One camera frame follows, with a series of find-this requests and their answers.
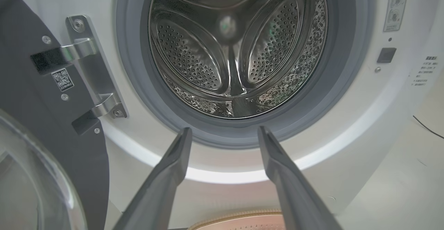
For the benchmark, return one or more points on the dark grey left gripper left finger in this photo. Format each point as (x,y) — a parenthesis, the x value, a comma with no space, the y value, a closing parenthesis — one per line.
(156,192)

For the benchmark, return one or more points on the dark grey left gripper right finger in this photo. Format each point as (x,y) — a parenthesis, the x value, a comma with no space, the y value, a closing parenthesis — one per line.
(295,195)

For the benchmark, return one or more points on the round black glass washer door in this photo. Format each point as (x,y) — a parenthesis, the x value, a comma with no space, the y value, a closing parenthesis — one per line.
(34,94)

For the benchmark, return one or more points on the cream perforated laundry basket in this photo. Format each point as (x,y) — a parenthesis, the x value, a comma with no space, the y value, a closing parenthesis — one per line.
(236,216)

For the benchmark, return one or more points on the white front-load washing machine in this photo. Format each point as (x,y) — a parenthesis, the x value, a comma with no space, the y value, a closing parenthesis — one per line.
(364,136)

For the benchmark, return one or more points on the silver metal door hinge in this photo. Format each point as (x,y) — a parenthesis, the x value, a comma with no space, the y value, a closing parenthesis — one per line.
(93,74)

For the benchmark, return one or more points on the stainless steel washing machine drum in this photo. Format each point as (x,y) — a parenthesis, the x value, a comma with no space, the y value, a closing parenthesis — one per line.
(194,56)

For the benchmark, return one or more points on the black square door latch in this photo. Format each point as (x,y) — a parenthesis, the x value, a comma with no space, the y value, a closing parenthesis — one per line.
(386,55)

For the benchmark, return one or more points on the small QR code sticker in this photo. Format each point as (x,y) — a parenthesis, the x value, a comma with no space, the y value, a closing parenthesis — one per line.
(62,80)

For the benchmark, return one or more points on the printed warning text label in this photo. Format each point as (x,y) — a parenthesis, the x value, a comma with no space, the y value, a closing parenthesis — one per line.
(426,70)

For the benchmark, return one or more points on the grey instruction sticker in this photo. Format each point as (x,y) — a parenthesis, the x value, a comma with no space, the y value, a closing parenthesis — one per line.
(396,4)

